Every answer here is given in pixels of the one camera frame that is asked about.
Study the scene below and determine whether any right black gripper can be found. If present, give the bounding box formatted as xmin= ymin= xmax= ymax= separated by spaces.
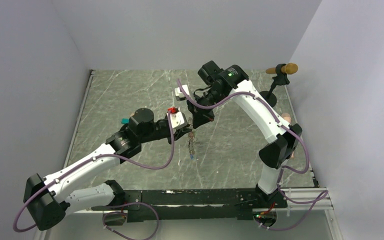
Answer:
xmin=186 ymin=88 xmax=226 ymax=129

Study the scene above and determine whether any round metal keyring disc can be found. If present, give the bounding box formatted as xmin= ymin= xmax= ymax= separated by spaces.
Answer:
xmin=188 ymin=131 xmax=195 ymax=156

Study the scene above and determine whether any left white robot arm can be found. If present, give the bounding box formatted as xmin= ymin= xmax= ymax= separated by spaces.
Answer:
xmin=23 ymin=107 xmax=191 ymax=231

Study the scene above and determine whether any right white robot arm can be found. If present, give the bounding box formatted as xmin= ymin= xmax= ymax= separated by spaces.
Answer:
xmin=176 ymin=60 xmax=302 ymax=208

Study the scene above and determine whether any teal key tag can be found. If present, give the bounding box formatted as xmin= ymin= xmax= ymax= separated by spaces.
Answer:
xmin=120 ymin=118 xmax=129 ymax=125

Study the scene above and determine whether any black microphone stand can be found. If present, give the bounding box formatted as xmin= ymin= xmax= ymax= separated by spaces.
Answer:
xmin=259 ymin=63 xmax=290 ymax=107

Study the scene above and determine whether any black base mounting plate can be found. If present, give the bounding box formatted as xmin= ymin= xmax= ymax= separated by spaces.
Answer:
xmin=91 ymin=188 xmax=289 ymax=223

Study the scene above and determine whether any pink cylindrical object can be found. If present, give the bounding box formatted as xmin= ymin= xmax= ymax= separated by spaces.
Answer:
xmin=281 ymin=113 xmax=295 ymax=159

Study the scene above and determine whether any gold microphone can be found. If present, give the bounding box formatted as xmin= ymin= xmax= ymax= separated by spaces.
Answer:
xmin=265 ymin=62 xmax=299 ymax=75

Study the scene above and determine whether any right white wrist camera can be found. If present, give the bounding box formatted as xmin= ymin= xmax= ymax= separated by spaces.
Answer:
xmin=174 ymin=84 xmax=190 ymax=102

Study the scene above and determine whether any aluminium frame rail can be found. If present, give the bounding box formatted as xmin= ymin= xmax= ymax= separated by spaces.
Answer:
xmin=281 ymin=187 xmax=334 ymax=211

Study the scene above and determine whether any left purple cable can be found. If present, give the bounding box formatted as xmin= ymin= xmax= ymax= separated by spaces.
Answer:
xmin=12 ymin=111 xmax=176 ymax=233

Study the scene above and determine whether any purple cable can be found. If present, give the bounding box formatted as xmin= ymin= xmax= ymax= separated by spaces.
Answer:
xmin=176 ymin=78 xmax=329 ymax=232
xmin=12 ymin=111 xmax=176 ymax=233

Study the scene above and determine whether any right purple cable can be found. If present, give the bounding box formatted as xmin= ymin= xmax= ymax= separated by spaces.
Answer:
xmin=176 ymin=78 xmax=329 ymax=232

